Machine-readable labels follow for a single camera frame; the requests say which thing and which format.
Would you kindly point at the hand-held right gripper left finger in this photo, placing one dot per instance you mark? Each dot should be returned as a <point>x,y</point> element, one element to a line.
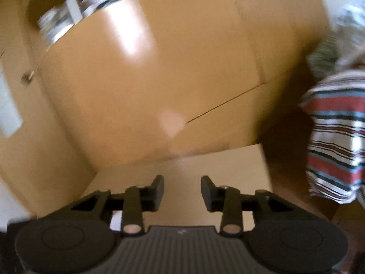
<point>157,192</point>

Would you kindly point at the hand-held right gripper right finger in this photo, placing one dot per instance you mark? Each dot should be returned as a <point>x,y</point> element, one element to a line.
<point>209,194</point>

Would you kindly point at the wooden wardrobe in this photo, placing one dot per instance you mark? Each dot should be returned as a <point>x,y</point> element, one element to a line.
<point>185,62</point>

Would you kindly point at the striped blanket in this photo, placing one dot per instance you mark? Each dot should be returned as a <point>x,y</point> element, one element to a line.
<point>336,137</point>

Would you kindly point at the round metal cabinet knob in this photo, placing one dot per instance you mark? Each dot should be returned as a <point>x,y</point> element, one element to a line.
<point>28,77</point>

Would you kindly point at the green patterned cloth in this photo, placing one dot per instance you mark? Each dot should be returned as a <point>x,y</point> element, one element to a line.
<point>325,57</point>

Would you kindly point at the pile of printed paper packets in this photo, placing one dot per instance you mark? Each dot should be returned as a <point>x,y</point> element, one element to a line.
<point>54,24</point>

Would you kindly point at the white tall carton box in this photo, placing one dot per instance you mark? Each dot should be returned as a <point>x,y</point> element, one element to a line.
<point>73,8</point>

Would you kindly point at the clear plastic bag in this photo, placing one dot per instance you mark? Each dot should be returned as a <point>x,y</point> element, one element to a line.
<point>352,34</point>

